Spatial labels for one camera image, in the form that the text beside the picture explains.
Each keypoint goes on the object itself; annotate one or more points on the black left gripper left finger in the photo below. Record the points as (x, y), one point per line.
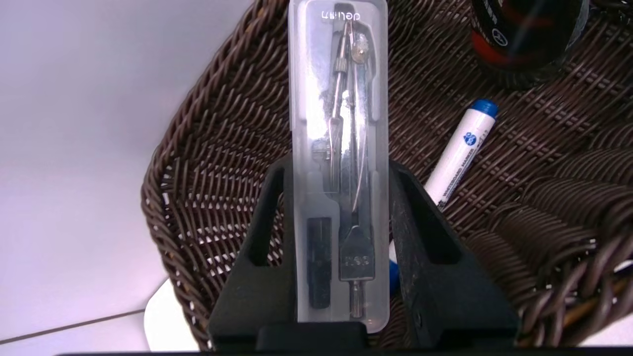
(262, 296)

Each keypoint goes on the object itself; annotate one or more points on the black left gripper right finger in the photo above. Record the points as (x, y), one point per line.
(445, 296)

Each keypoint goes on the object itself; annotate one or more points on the blue white whiteboard marker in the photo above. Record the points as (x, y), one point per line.
(460, 153)

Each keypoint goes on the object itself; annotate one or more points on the clear plastic compass case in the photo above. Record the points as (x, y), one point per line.
(339, 148)

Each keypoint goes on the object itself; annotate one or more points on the black cosmetic tube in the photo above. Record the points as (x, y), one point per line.
(524, 39)

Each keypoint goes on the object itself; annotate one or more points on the dark brown wicker basket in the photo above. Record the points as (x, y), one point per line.
(222, 173)

